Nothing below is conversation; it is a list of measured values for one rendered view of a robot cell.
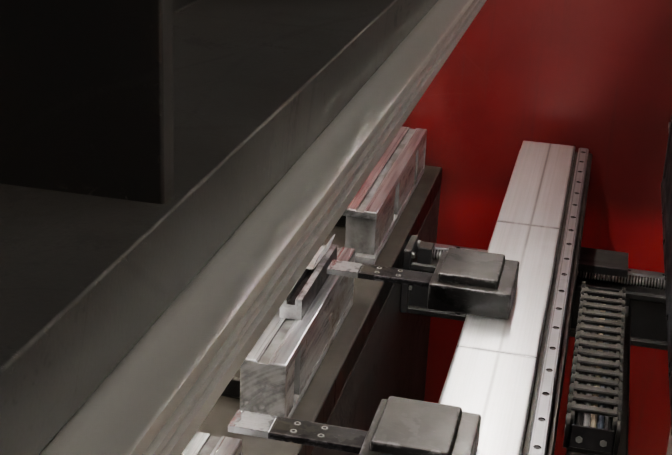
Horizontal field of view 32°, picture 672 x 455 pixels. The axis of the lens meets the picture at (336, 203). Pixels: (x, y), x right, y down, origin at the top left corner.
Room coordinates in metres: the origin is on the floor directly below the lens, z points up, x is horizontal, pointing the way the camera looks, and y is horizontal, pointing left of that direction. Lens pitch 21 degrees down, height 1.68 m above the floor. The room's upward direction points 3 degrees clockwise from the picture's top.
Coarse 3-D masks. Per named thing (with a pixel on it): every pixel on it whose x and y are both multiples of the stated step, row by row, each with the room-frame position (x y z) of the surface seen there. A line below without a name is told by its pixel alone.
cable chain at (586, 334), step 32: (608, 288) 1.43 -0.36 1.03; (608, 320) 1.32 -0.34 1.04; (576, 352) 1.23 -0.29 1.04; (608, 352) 1.24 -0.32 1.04; (576, 384) 1.16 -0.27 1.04; (608, 384) 1.16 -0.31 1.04; (576, 416) 1.11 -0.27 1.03; (608, 416) 1.11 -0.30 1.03; (576, 448) 1.08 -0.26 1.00; (608, 448) 1.07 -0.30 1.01
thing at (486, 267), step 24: (336, 264) 1.53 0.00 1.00; (360, 264) 1.54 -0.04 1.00; (456, 264) 1.48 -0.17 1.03; (480, 264) 1.49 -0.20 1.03; (504, 264) 1.52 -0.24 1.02; (432, 288) 1.44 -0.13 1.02; (456, 288) 1.43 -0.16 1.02; (480, 288) 1.43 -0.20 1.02; (504, 288) 1.44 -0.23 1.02; (456, 312) 1.43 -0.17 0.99; (480, 312) 1.43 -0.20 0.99; (504, 312) 1.42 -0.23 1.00
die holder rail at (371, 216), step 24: (408, 144) 2.21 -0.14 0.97; (384, 168) 2.07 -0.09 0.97; (408, 168) 2.13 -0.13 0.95; (360, 192) 1.93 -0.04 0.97; (384, 192) 1.93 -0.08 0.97; (408, 192) 2.15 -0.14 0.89; (360, 216) 1.84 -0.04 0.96; (384, 216) 1.92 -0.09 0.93; (360, 240) 1.85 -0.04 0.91; (384, 240) 1.92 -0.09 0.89
